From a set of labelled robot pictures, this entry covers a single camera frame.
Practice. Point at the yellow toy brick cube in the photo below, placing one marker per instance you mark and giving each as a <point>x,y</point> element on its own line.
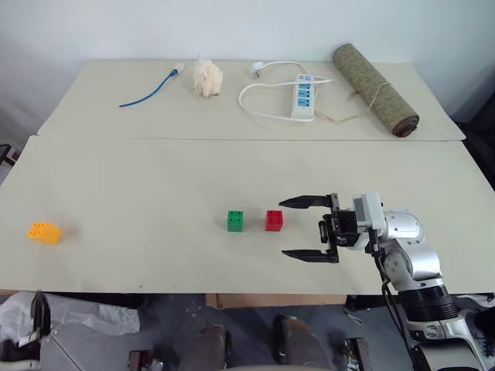
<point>45,233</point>

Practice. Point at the white plastic bag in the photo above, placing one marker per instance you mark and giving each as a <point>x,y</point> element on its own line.
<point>85,315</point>

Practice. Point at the green toy brick cube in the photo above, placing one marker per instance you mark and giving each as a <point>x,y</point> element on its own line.
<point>235,222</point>

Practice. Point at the dark red chair frame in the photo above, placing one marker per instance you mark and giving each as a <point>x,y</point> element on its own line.
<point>7,154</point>

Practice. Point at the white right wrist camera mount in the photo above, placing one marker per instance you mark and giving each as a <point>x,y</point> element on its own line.
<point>369,210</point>

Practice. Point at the rolled olive patterned mat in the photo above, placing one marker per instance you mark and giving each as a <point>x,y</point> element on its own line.
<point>373,87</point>

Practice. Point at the beige table cover sheet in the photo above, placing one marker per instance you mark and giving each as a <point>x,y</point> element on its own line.
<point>154,251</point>
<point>193,123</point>

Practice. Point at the dark rounded shape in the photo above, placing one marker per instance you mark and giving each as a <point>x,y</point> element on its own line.
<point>205,348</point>
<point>299,344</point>

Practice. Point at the red toy brick cube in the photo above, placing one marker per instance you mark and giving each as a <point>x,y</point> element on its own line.
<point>274,221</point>

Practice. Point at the brown cardboard piece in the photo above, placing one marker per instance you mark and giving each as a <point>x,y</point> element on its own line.
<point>270,300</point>

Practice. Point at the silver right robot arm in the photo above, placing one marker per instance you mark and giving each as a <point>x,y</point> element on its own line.
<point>417,263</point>

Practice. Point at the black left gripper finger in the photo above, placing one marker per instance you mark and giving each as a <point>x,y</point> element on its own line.
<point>40,313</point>

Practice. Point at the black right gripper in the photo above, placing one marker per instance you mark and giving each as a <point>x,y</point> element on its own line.
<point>342,228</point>

